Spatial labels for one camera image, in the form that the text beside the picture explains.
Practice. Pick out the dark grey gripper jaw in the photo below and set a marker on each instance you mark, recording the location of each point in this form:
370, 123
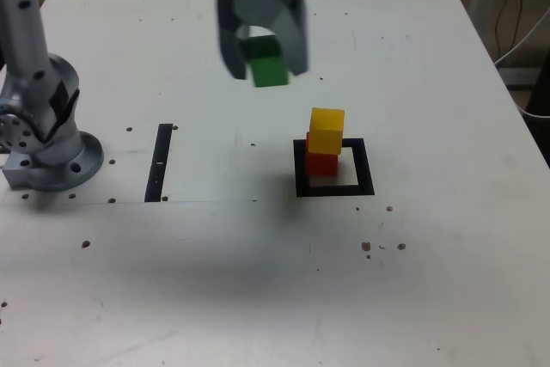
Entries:
227, 32

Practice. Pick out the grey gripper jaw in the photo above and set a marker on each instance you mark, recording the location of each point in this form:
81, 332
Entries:
258, 4

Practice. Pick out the green cube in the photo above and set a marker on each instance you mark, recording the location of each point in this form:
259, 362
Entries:
266, 70

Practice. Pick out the yellow cube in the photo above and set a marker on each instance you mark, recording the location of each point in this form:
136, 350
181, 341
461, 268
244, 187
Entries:
326, 130

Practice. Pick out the red cube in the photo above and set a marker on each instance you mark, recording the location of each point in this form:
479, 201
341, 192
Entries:
322, 165

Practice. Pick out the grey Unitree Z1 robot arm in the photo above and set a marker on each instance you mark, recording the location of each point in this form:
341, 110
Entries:
26, 40

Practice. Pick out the black tape square outline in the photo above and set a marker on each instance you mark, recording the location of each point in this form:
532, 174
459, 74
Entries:
365, 169

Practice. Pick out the black tape strip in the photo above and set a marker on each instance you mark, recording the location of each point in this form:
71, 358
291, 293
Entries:
158, 148

